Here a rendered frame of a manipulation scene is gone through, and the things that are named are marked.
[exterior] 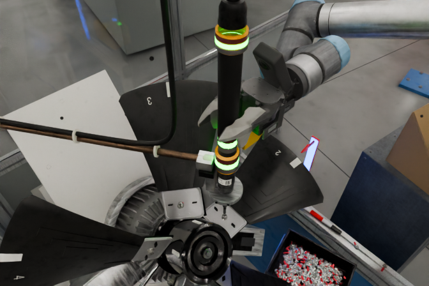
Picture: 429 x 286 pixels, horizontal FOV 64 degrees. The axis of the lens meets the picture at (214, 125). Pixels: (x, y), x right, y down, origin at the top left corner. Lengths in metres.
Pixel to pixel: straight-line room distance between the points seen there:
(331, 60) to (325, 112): 2.21
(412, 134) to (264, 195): 0.52
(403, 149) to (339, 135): 1.57
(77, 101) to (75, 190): 0.21
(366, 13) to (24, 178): 1.18
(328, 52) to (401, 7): 0.16
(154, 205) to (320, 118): 2.16
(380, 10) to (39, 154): 0.79
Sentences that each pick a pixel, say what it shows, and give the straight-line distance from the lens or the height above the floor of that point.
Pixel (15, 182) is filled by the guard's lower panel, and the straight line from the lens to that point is 1.39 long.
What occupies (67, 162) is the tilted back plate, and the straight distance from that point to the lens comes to 0.89.
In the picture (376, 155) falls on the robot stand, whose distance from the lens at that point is 1.27.
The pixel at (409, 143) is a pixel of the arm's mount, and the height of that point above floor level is 1.12.
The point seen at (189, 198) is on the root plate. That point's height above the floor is 1.26.
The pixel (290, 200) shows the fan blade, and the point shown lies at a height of 1.17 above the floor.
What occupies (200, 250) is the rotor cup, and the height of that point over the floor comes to 1.23.
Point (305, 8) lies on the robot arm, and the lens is 0.84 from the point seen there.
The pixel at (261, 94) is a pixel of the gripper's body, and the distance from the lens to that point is 0.58.
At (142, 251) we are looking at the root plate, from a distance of 0.74.
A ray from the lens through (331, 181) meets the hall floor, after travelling 2.43.
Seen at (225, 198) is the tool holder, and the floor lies 1.30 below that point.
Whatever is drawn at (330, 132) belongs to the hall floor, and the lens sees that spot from 2.74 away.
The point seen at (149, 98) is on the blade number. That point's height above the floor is 1.40.
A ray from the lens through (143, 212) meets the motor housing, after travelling 0.82.
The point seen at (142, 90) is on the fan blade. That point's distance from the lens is 0.75.
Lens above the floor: 1.88
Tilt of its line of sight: 45 degrees down
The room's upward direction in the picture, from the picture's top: straight up
